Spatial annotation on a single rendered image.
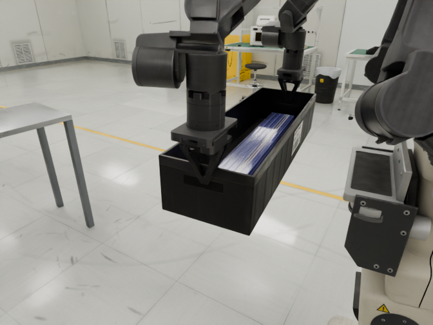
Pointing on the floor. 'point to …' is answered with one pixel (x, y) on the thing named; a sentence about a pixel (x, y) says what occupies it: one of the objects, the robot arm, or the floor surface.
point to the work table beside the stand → (10, 113)
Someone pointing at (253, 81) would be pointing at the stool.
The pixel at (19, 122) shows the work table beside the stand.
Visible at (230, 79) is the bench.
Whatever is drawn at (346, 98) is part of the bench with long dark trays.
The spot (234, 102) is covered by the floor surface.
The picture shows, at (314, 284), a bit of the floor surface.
